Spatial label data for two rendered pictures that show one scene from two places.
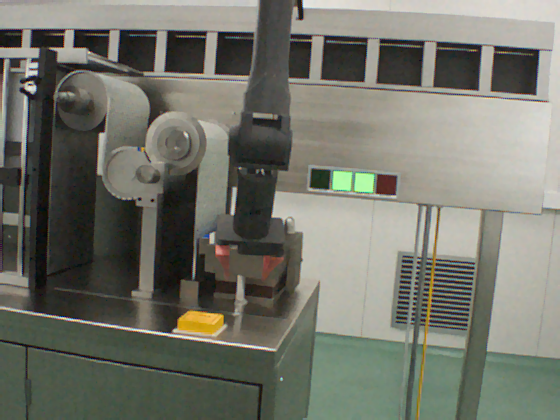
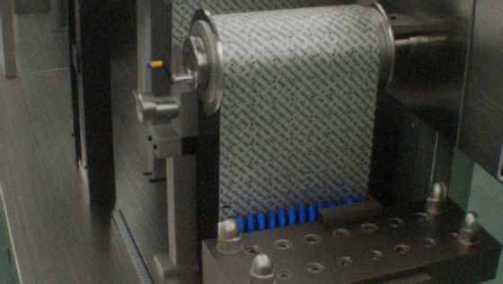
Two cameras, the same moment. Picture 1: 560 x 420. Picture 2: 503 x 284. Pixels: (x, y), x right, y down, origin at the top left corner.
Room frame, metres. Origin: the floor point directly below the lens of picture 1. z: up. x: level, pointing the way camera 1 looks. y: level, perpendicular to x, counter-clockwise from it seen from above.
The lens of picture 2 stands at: (0.83, -0.72, 1.65)
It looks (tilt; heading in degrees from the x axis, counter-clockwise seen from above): 26 degrees down; 58
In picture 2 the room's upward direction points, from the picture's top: 2 degrees clockwise
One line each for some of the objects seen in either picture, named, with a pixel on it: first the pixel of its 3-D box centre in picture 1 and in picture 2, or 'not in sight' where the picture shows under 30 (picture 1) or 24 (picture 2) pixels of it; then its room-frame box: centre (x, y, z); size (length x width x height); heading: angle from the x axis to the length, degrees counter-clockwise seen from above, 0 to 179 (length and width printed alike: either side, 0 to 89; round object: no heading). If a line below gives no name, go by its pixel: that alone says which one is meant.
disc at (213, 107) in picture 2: (175, 143); (205, 61); (1.35, 0.25, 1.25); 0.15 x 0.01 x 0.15; 80
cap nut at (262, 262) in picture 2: not in sight; (262, 269); (1.31, 0.03, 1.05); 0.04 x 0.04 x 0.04
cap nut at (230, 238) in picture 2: not in sight; (230, 233); (1.32, 0.12, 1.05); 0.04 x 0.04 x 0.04
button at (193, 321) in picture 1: (201, 322); not in sight; (1.10, 0.13, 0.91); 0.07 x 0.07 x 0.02; 80
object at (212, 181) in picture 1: (212, 202); (298, 158); (1.46, 0.17, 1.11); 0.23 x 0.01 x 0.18; 170
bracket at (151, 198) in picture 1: (149, 229); (172, 181); (1.32, 0.29, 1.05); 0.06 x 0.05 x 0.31; 170
